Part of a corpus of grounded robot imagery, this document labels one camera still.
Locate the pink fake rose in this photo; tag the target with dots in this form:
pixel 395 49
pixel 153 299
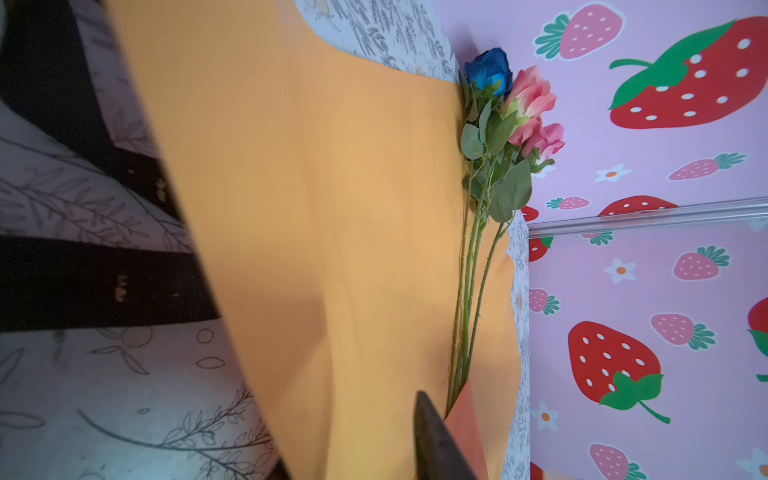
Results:
pixel 543 141
pixel 530 97

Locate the orange wrapping paper sheet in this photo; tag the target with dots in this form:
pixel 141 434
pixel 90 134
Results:
pixel 323 192

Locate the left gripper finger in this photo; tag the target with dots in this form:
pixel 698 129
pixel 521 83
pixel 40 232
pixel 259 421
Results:
pixel 437 456

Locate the right corner aluminium post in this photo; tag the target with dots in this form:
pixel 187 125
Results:
pixel 729 211

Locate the blue fake rose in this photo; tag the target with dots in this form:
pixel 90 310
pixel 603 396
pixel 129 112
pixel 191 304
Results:
pixel 489 69

